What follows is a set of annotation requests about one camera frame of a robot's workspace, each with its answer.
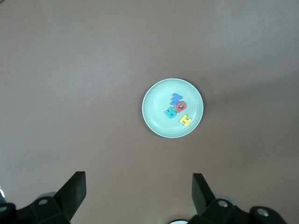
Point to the yellow capital letter H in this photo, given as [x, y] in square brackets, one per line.
[186, 120]

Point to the teal capital letter R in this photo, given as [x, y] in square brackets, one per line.
[170, 113]

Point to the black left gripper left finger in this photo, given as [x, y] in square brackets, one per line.
[74, 191]

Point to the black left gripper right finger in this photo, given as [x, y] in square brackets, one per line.
[201, 196]

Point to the pink capital letter Q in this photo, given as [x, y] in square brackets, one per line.
[181, 106]

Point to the blue capital letter W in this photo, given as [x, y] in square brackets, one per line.
[176, 99]

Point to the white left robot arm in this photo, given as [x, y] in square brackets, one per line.
[178, 222]

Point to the green plate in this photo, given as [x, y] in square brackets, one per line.
[156, 112]

